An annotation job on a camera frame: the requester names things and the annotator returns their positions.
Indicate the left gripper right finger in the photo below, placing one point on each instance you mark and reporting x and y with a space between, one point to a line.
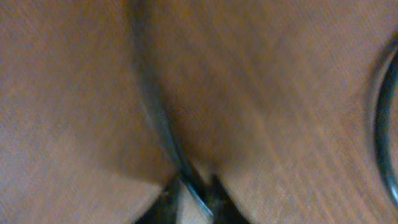
221 205

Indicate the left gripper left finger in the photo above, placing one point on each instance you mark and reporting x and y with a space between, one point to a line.
164 209

